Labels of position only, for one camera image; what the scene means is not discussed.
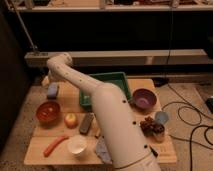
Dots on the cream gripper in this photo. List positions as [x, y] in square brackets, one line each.
[45, 82]

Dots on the blue sponge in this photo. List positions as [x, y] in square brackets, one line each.
[52, 91]

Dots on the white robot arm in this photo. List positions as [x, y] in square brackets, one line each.
[126, 144]

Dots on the green plastic tray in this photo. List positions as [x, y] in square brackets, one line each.
[117, 78]

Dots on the red bowl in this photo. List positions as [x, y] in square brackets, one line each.
[48, 112]

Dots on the apple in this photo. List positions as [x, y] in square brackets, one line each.
[71, 120]

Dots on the wooden table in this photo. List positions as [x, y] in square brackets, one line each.
[68, 98]

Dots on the grey rectangular block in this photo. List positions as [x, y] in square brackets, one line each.
[86, 124]

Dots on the orange carrot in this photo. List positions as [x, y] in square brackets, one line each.
[50, 148]

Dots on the metal shelf rack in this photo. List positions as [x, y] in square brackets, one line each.
[104, 35]

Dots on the white cup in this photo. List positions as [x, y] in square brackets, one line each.
[77, 145]

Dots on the blue grey cloth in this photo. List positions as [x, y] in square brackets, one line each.
[102, 152]

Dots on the purple bowl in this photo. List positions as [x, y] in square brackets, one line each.
[144, 98]

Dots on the bunch of dark grapes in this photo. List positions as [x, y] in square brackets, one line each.
[150, 127]

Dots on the small blue cup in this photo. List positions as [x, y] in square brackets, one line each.
[161, 117]

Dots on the black handled tool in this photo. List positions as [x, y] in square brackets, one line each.
[154, 152]

